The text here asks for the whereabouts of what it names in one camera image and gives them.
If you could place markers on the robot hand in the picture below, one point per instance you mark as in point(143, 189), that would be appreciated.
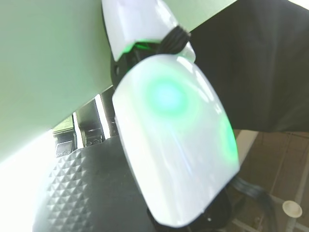
point(173, 145)

